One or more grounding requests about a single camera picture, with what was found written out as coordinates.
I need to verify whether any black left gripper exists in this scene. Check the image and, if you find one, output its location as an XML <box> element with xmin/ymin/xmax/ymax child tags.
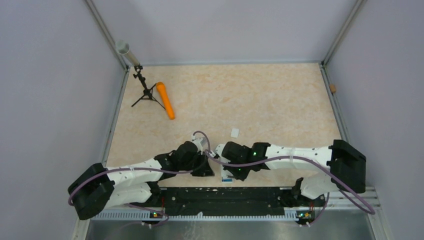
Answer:
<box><xmin>179</xmin><ymin>151</ymin><xmax>215</xmax><ymax>177</ymax></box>

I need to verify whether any white battery cover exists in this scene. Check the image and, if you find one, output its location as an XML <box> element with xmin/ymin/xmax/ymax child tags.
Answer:
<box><xmin>230</xmin><ymin>128</ymin><xmax>240</xmax><ymax>138</ymax></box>

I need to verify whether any white remote control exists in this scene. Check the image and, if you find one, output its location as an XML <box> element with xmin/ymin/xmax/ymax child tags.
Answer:
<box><xmin>220</xmin><ymin>164</ymin><xmax>234</xmax><ymax>184</ymax></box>

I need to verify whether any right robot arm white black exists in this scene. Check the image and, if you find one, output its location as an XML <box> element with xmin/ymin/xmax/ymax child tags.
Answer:
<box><xmin>215</xmin><ymin>139</ymin><xmax>366</xmax><ymax>206</ymax></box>

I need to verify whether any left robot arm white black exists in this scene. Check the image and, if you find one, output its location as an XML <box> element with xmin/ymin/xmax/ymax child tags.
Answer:
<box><xmin>67</xmin><ymin>141</ymin><xmax>215</xmax><ymax>220</ymax></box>

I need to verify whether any black mini tripod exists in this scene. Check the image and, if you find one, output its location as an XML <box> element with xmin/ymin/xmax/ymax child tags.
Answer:
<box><xmin>131</xmin><ymin>65</ymin><xmax>165</xmax><ymax>109</ymax></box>

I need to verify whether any small cork piece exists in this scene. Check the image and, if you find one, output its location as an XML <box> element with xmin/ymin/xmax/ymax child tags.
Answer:
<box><xmin>329</xmin><ymin>84</ymin><xmax>337</xmax><ymax>94</ymax></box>

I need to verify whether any grey tube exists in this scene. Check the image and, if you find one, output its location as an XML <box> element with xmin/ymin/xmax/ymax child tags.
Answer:
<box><xmin>115</xmin><ymin>40</ymin><xmax>141</xmax><ymax>67</ymax></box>

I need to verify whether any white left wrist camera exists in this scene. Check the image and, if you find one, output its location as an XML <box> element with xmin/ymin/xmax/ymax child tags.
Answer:
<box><xmin>191</xmin><ymin>134</ymin><xmax>208</xmax><ymax>153</ymax></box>

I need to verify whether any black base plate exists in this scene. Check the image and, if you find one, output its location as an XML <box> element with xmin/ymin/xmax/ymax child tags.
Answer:
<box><xmin>155</xmin><ymin>187</ymin><xmax>326</xmax><ymax>217</ymax></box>

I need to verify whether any white cable duct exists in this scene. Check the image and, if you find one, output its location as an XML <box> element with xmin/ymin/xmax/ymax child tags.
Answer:
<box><xmin>92</xmin><ymin>209</ymin><xmax>299</xmax><ymax>222</ymax></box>

